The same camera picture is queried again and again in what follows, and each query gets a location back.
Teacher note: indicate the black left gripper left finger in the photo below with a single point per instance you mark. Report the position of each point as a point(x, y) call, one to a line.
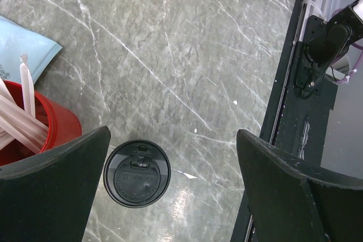
point(48, 197)

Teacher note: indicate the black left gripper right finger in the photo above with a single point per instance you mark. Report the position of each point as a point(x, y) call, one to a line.
point(291, 199)

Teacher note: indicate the black plastic cup lid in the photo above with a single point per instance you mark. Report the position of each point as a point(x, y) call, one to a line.
point(137, 173)

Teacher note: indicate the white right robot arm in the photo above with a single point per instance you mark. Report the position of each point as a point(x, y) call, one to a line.
point(325, 41)

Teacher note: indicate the red cup holder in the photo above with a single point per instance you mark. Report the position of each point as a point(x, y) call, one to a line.
point(62, 123)

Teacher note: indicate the white wrapped straws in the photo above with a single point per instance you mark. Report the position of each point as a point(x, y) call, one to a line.
point(19, 123)

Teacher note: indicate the blue snack pouch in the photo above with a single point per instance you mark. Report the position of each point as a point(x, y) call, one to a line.
point(17, 41)

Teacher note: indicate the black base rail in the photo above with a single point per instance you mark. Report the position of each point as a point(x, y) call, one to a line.
point(324, 129)

